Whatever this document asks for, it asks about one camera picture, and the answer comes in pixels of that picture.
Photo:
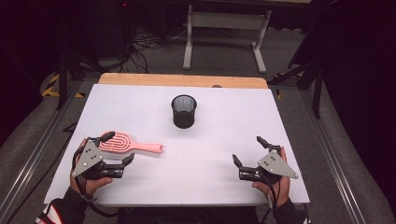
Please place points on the aluminium floor rail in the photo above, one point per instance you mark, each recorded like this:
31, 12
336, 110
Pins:
40, 152
336, 165

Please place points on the black metal stand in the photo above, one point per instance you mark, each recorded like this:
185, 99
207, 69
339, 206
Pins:
63, 84
317, 93

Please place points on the yellow black hazard tape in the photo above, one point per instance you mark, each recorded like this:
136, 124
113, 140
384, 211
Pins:
51, 88

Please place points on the black mesh pen holder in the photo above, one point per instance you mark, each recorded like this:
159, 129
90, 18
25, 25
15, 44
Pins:
183, 119

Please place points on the person's right hand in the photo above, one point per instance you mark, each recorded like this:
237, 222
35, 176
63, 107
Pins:
281, 193

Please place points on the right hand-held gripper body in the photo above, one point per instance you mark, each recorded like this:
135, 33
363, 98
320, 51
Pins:
274, 165

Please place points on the person's left hand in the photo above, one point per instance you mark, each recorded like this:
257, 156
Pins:
93, 184

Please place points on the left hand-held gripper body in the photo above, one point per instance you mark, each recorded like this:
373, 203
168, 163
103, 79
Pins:
88, 157

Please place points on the white metal frame table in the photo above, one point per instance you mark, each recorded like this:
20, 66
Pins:
229, 21

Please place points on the pink hairbrush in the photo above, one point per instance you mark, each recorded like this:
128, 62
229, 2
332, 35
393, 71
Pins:
146, 147

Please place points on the dark curtain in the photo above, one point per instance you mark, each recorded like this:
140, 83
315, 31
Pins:
361, 77
21, 62

